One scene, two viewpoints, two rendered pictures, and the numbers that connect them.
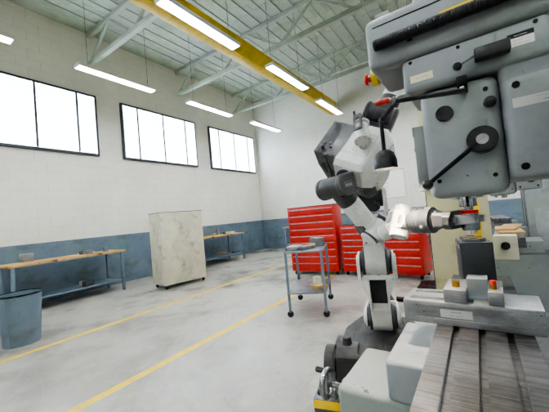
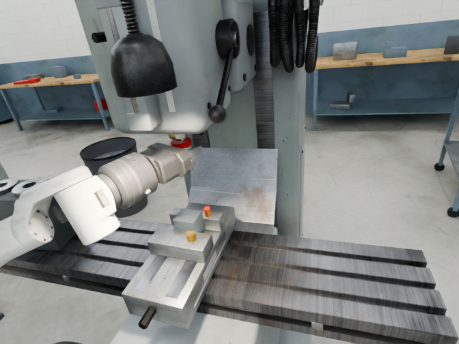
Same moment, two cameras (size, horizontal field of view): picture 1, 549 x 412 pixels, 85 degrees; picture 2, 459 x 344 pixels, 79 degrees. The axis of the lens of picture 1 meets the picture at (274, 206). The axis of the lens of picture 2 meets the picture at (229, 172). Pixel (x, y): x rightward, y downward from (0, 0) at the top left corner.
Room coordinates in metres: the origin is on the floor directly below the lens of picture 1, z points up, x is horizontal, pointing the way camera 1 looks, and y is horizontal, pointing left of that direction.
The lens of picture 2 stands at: (0.96, 0.00, 1.49)
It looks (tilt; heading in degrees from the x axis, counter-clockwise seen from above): 28 degrees down; 255
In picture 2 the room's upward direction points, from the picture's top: 7 degrees counter-clockwise
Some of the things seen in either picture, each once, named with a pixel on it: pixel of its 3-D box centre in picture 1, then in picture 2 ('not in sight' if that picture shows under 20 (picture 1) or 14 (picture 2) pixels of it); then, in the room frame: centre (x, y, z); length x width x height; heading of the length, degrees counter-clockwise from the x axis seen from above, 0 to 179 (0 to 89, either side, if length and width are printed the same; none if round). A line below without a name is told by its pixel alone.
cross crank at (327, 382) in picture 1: (335, 385); not in sight; (1.19, -0.17, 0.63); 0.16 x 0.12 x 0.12; 56
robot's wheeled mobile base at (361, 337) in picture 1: (384, 331); not in sight; (1.73, -0.56, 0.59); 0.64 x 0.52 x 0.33; 159
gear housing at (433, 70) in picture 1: (470, 72); not in sight; (0.88, -0.62, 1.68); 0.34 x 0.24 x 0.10; 56
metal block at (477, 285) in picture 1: (477, 286); (189, 224); (0.93, -0.60, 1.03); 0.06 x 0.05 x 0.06; 143
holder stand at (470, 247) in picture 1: (474, 258); (29, 212); (1.38, -0.89, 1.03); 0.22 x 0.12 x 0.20; 153
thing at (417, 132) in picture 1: (422, 158); (130, 63); (0.97, -0.50, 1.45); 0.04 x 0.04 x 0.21; 56
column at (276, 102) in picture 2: not in sight; (253, 184); (0.56, -1.10, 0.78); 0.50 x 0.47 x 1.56; 56
